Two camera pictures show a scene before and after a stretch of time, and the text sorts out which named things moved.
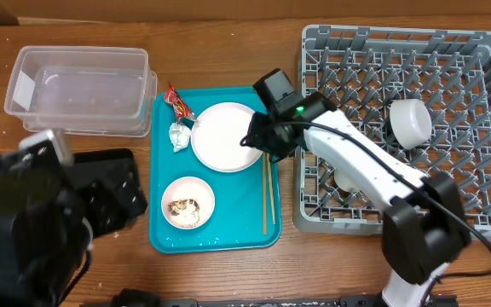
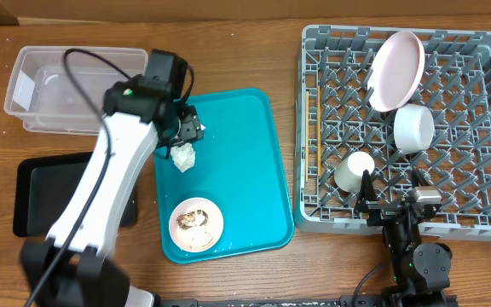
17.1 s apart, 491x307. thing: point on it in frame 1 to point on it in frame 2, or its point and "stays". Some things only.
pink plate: (216, 136) to (395, 69)
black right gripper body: (275, 138) to (384, 210)
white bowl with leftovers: (187, 203) to (196, 224)
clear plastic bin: (83, 90) stays
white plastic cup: (353, 176) stays
